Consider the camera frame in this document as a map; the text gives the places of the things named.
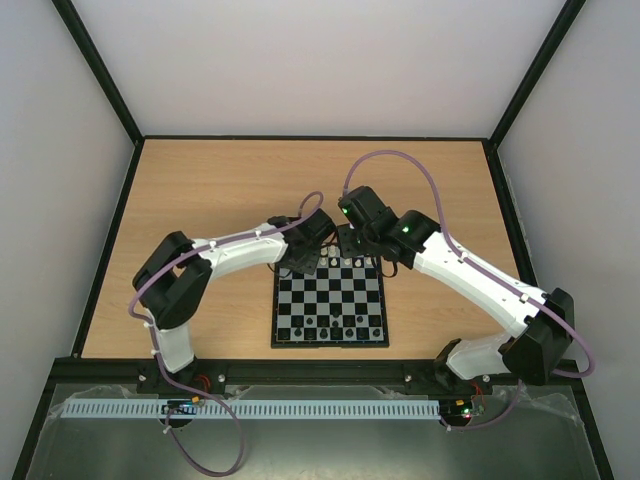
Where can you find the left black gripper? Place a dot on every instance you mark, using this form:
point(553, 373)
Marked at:
point(309, 267)

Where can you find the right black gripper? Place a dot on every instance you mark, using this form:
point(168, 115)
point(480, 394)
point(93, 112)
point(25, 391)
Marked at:
point(347, 240)

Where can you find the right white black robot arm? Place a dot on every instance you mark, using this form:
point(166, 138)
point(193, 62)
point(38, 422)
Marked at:
point(535, 323)

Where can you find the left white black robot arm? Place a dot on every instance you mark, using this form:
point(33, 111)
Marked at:
point(172, 282)

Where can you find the black and silver chessboard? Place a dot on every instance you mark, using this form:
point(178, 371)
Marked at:
point(334, 307)

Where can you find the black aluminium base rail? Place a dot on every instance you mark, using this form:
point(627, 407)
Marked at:
point(421, 377)

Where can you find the light blue cable duct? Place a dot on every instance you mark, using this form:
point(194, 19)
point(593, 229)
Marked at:
point(253, 409)

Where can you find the black frame posts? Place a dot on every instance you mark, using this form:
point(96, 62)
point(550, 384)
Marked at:
point(514, 230)

